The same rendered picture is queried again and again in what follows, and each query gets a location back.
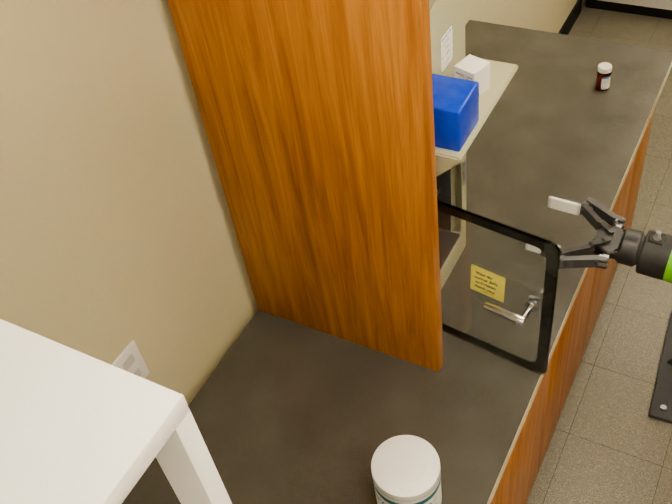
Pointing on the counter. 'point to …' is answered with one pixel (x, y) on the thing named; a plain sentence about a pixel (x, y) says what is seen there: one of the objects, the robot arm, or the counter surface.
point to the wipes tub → (406, 472)
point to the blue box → (454, 110)
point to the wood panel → (327, 160)
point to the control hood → (500, 75)
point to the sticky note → (487, 283)
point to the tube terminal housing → (449, 11)
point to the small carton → (474, 71)
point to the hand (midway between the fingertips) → (542, 222)
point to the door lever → (510, 313)
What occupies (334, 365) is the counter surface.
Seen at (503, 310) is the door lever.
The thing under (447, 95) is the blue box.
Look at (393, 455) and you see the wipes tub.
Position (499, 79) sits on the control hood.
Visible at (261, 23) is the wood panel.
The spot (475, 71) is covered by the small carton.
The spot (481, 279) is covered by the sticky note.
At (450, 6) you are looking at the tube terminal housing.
